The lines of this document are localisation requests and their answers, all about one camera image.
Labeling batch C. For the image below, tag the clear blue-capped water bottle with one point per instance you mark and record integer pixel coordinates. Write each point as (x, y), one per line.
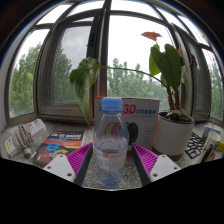
(111, 146)

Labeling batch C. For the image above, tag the potted plant in white pot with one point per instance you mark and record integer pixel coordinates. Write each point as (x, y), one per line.
(173, 136)

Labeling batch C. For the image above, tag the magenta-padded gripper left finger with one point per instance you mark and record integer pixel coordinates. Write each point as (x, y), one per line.
(60, 166)

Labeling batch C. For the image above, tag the white printed cardboard box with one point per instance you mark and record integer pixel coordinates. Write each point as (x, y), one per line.
(145, 116)

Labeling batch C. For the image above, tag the black and white patterned mat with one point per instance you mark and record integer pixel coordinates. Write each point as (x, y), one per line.
(194, 146)

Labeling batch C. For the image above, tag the light blue colourful box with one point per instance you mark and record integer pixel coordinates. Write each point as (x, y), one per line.
(209, 130)

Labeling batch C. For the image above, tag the dark colourful printed booklet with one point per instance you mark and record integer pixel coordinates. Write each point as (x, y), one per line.
(61, 141)

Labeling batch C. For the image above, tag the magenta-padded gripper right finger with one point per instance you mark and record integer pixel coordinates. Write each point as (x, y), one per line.
(163, 166)

